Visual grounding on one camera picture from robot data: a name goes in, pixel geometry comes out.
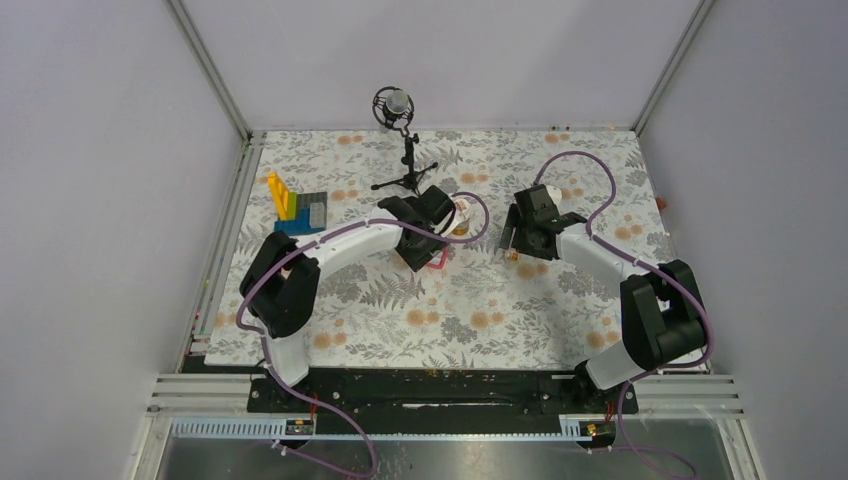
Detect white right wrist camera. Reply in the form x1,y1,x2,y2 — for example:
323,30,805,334
545,185,563,205

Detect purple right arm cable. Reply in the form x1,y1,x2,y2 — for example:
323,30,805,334
533,150,715,480

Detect blue lego block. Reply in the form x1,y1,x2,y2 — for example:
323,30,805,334
273,216,327,237

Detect white pill bottle orange label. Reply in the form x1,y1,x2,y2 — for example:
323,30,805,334
449,199,472,237

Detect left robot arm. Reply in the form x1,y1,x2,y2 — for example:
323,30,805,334
236,186,456,411

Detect yellow lego block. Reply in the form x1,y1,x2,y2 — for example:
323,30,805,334
268,172,297,221

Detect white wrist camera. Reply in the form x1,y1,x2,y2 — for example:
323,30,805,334
545,185,563,205
439,208,463,236

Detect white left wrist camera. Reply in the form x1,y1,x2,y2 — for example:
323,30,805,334
439,208,463,236

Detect red pill organizer box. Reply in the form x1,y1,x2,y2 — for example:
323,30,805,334
426,246,450,270

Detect grey lego baseplate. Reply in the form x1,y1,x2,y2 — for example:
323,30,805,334
297,191,328,228

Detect grey microphone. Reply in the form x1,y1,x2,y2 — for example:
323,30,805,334
372,86,415,135

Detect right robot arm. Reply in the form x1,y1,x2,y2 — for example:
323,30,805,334
500,185,708,412

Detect floral patterned mat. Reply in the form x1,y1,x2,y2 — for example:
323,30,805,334
205,130,674,370

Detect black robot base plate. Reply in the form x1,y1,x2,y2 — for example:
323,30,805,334
248,367,638,416

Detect black microphone tripod stand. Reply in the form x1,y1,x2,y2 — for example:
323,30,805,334
370,125,440,193

